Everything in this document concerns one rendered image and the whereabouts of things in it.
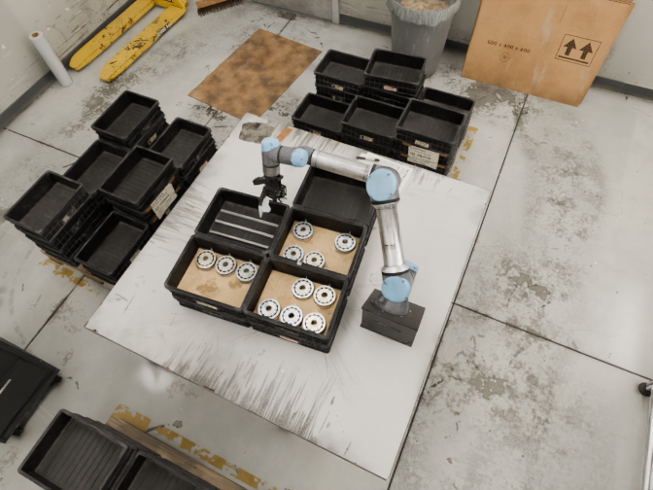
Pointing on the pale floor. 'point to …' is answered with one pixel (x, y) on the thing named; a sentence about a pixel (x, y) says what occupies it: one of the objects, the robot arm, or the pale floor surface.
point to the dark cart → (20, 385)
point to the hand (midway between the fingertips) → (270, 209)
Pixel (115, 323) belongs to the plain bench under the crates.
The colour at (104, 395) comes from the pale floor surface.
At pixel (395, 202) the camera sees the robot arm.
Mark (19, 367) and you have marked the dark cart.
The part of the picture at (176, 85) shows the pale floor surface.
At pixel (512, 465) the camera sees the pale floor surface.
